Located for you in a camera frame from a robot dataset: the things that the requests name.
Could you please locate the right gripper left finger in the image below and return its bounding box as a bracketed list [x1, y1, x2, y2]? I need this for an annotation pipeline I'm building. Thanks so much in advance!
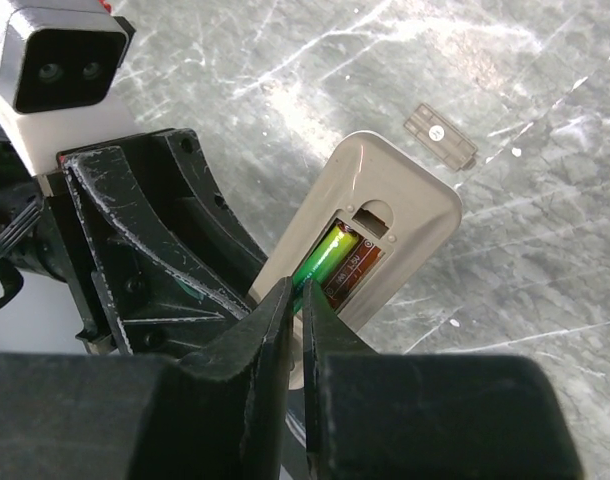
[0, 278, 293, 479]

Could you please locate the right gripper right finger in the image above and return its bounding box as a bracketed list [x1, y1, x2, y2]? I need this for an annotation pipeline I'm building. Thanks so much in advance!
[302, 281, 584, 479]

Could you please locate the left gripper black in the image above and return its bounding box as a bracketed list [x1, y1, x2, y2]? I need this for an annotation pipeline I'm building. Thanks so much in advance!
[0, 139, 249, 355]

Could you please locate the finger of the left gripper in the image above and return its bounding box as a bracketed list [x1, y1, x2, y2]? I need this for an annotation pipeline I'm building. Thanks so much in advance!
[149, 127, 269, 296]

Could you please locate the green battery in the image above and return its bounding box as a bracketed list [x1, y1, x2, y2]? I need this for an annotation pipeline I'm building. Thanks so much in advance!
[292, 222, 359, 314]

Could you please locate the white remote with blue button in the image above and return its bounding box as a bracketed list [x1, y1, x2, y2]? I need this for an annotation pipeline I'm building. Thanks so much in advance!
[249, 131, 462, 390]

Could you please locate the beige battery cover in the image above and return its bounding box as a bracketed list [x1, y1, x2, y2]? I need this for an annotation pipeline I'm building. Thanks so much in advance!
[403, 103, 478, 171]

